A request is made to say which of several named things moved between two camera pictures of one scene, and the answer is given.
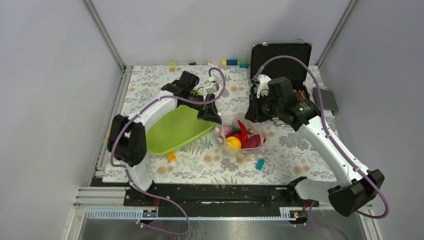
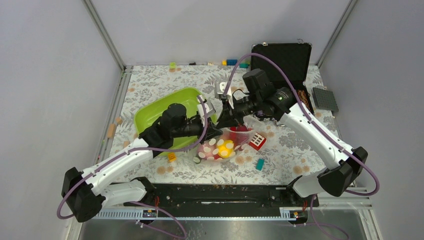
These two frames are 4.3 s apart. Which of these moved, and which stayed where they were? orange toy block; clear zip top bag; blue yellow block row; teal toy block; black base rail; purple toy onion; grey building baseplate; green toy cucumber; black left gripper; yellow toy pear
Moved: black left gripper; purple toy onion; clear zip top bag; green toy cucumber; yellow toy pear
Stayed: grey building baseplate; black base rail; blue yellow block row; orange toy block; teal toy block
